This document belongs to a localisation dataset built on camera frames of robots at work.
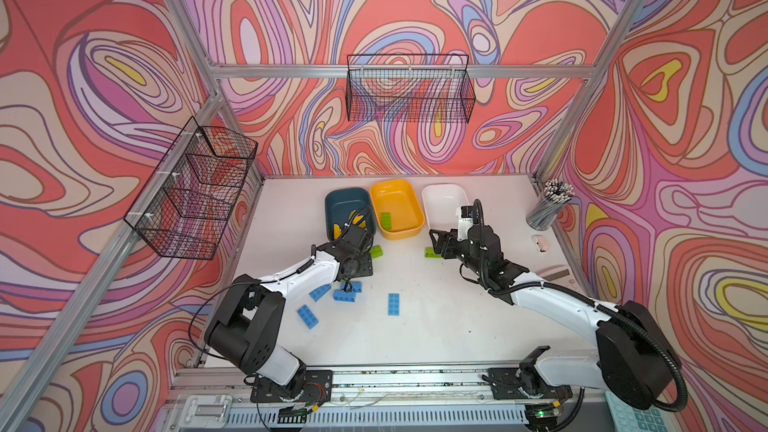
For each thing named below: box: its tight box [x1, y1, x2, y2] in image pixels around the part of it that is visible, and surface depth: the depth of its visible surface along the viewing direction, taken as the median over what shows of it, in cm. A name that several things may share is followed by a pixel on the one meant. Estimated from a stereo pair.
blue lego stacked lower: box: [333, 290, 356, 303], surface depth 88 cm
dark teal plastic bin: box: [325, 187, 376, 241], surface depth 110 cm
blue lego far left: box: [308, 284, 332, 303], surface depth 89 cm
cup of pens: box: [526, 178, 575, 231], surface depth 97 cm
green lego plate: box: [382, 212, 393, 230], surface depth 107 cm
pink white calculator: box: [542, 269, 570, 281], surface depth 93 cm
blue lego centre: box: [387, 293, 400, 317], surface depth 88 cm
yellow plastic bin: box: [370, 179, 425, 241], surface depth 111 cm
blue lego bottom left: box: [296, 304, 319, 330], surface depth 85 cm
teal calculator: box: [605, 391, 672, 432], surface depth 69 cm
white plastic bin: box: [422, 183, 469, 232], surface depth 110 cm
